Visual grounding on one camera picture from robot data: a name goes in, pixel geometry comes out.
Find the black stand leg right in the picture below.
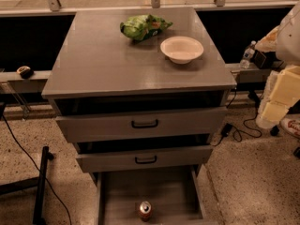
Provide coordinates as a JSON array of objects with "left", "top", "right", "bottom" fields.
[{"left": 247, "top": 90, "right": 279, "bottom": 136}]

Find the red coke can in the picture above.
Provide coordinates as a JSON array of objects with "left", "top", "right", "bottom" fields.
[{"left": 138, "top": 201, "right": 152, "bottom": 221}]

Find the grey top drawer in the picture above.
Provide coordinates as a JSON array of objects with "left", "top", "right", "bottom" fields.
[{"left": 56, "top": 107, "right": 227, "bottom": 143}]

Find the grey bottom drawer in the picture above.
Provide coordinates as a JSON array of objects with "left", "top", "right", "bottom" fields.
[{"left": 95, "top": 166, "right": 218, "bottom": 225}]

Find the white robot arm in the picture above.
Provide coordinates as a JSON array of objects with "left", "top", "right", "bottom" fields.
[{"left": 255, "top": 3, "right": 300, "bottom": 129}]

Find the white bowl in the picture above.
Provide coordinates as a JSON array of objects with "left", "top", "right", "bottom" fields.
[{"left": 160, "top": 37, "right": 204, "bottom": 65}]

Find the grey middle drawer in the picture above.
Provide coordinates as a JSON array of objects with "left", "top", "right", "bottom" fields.
[{"left": 76, "top": 145, "right": 213, "bottom": 173}]

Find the small black box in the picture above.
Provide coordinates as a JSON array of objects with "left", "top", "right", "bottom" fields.
[{"left": 253, "top": 51, "right": 276, "bottom": 69}]

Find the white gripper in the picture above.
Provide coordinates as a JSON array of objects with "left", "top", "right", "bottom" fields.
[{"left": 256, "top": 65, "right": 300, "bottom": 129}]

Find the black stand leg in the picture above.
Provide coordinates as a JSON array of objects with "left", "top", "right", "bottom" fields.
[
  {"left": 247, "top": 90, "right": 279, "bottom": 136},
  {"left": 0, "top": 146, "right": 54, "bottom": 225}
]

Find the black power adapter cable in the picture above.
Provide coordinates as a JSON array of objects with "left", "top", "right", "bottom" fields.
[{"left": 211, "top": 87, "right": 263, "bottom": 148}]

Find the black floor cable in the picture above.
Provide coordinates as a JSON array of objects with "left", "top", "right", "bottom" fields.
[{"left": 0, "top": 112, "right": 73, "bottom": 225}]

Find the black stand leg left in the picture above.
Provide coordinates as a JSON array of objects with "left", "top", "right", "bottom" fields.
[{"left": 0, "top": 146, "right": 54, "bottom": 225}]

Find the red white shoe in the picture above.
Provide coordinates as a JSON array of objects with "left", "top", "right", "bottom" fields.
[{"left": 280, "top": 118, "right": 300, "bottom": 139}]

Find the green chip bag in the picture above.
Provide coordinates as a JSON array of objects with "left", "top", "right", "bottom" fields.
[{"left": 120, "top": 14, "right": 173, "bottom": 41}]

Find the grey drawer cabinet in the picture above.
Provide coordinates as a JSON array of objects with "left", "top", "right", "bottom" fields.
[{"left": 40, "top": 7, "right": 238, "bottom": 173}]

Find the clear water bottle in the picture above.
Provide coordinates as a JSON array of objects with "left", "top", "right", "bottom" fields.
[{"left": 240, "top": 40, "right": 256, "bottom": 68}]

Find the grey drawer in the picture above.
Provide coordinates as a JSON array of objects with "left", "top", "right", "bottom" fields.
[
  {"left": 76, "top": 145, "right": 213, "bottom": 173},
  {"left": 95, "top": 166, "right": 218, "bottom": 225},
  {"left": 56, "top": 107, "right": 227, "bottom": 143}
]

